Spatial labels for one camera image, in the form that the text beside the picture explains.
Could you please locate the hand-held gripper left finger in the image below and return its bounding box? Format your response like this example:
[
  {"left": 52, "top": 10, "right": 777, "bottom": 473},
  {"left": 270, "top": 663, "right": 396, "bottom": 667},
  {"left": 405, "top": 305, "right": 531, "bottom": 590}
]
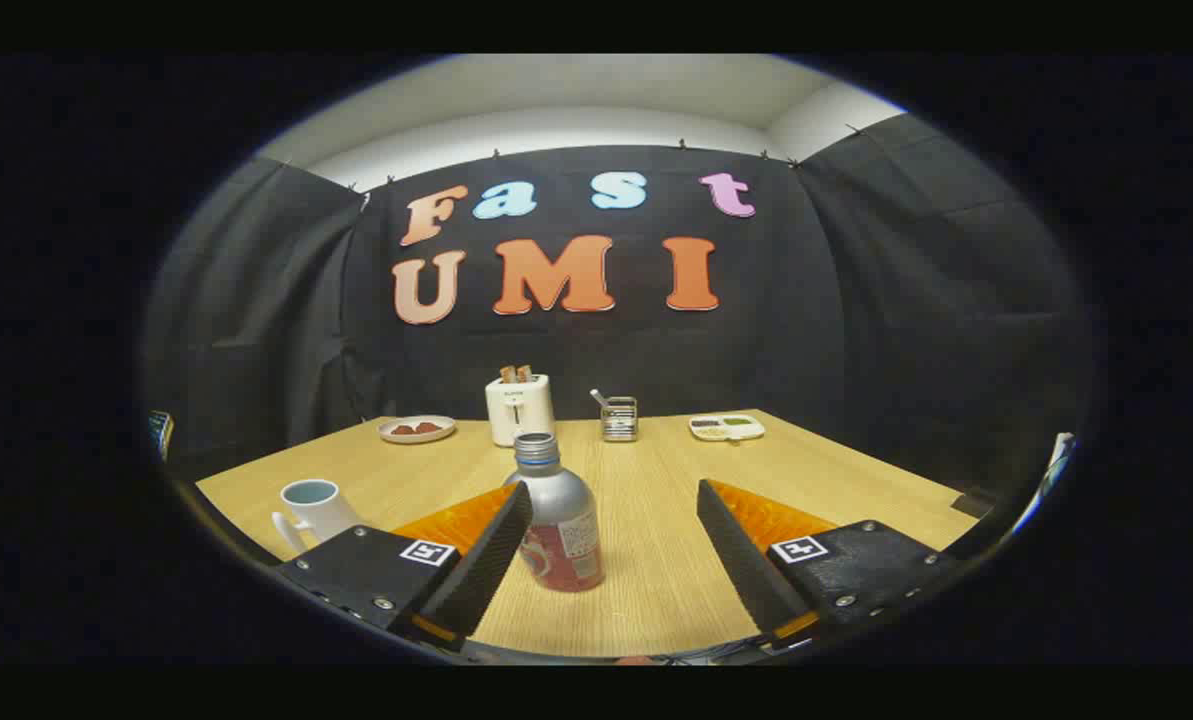
[{"left": 274, "top": 480, "right": 535, "bottom": 653}]

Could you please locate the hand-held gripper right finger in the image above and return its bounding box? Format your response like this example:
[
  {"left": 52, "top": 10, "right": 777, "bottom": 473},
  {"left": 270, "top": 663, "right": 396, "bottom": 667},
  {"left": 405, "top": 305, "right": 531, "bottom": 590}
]
[{"left": 696, "top": 478, "right": 962, "bottom": 651}]

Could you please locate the silver juice bottle red label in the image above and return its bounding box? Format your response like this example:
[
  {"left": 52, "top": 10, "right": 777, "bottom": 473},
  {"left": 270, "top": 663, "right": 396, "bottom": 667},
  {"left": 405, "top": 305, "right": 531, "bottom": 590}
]
[{"left": 504, "top": 432, "right": 607, "bottom": 594}]

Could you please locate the white cup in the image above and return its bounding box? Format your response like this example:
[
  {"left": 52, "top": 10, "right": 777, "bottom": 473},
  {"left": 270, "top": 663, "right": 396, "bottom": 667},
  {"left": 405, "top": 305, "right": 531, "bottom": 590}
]
[{"left": 271, "top": 478, "right": 367, "bottom": 556}]

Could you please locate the wooden table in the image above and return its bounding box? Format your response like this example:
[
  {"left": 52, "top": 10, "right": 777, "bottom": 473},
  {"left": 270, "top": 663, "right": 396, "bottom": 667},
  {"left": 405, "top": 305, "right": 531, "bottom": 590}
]
[{"left": 196, "top": 408, "right": 979, "bottom": 659}]

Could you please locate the white divided food tray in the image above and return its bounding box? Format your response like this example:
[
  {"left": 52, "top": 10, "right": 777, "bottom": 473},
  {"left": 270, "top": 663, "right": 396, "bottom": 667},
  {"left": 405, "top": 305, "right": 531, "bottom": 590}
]
[{"left": 688, "top": 413, "right": 766, "bottom": 444}]

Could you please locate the white round plate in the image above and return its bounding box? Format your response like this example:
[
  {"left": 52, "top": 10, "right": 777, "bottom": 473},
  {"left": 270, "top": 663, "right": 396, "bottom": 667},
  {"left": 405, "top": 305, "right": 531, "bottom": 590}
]
[{"left": 377, "top": 414, "right": 457, "bottom": 445}]

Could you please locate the white toaster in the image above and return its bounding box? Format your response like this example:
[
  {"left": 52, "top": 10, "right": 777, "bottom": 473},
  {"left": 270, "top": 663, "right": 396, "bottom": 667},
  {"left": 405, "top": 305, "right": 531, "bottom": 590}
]
[{"left": 485, "top": 374, "right": 556, "bottom": 448}]

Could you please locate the metal wire utensil holder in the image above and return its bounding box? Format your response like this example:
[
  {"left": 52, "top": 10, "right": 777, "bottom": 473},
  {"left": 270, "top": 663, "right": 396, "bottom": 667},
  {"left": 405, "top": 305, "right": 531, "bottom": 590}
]
[{"left": 600, "top": 396, "right": 639, "bottom": 443}]

